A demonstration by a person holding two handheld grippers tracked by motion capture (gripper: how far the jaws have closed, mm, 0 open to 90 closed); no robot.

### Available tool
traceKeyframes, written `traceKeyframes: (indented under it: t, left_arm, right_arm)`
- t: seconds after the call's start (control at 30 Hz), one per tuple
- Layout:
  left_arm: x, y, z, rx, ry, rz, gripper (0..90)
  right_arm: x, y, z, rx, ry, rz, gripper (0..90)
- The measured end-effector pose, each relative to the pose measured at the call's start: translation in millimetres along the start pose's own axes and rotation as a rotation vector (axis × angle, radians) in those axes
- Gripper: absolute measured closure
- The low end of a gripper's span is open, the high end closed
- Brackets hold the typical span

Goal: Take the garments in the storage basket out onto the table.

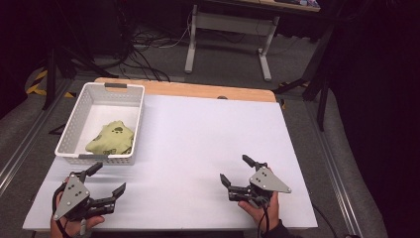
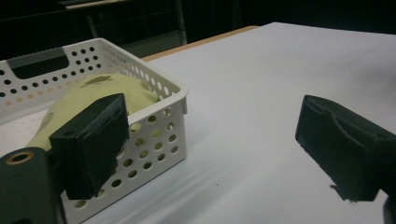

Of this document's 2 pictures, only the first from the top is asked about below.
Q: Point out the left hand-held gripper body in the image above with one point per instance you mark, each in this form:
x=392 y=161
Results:
x=72 y=194

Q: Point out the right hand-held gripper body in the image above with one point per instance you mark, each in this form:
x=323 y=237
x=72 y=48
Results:
x=268 y=181

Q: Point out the person's left hand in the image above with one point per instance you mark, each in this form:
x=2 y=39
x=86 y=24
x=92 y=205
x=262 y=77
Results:
x=76 y=224

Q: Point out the person's right hand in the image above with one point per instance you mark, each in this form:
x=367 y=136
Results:
x=264 y=213

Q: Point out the green printed cloth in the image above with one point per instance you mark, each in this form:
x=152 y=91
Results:
x=110 y=139

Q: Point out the white table sheet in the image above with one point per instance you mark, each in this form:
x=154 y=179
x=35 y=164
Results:
x=198 y=139

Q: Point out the white plastic basket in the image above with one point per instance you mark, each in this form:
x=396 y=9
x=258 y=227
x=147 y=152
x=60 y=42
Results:
x=99 y=99

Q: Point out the wooden table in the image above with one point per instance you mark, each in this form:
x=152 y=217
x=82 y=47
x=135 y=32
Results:
x=198 y=89

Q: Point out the black metal stand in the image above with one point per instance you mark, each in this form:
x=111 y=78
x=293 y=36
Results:
x=51 y=79
x=322 y=82

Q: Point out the yellow black floor tape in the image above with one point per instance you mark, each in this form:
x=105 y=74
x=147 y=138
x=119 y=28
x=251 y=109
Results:
x=37 y=82

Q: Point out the wooden desk top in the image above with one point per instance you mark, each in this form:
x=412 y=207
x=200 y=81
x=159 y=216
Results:
x=264 y=4

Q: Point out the metal floor rail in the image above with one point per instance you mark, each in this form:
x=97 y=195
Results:
x=23 y=145
x=333 y=172

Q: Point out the white desk frame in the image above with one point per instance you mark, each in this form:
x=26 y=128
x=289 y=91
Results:
x=231 y=23

